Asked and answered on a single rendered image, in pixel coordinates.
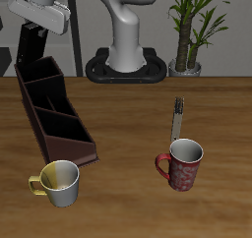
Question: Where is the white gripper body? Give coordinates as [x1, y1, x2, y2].
[7, 0, 72, 36]

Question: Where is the black book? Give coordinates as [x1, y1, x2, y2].
[16, 21, 50, 68]

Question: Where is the dark brown desk caddy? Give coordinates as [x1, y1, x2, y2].
[14, 55, 100, 168]

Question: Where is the thin grey book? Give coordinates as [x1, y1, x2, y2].
[169, 96, 186, 144]

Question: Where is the green pot plant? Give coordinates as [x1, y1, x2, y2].
[166, 0, 232, 79]

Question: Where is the yellow and white mug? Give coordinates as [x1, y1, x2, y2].
[28, 159, 81, 208]

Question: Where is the red patterned mug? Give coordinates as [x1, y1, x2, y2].
[155, 138, 205, 193]

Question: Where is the black vertical post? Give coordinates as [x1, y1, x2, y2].
[66, 0, 84, 78]

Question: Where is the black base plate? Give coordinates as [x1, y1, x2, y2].
[85, 47, 168, 85]

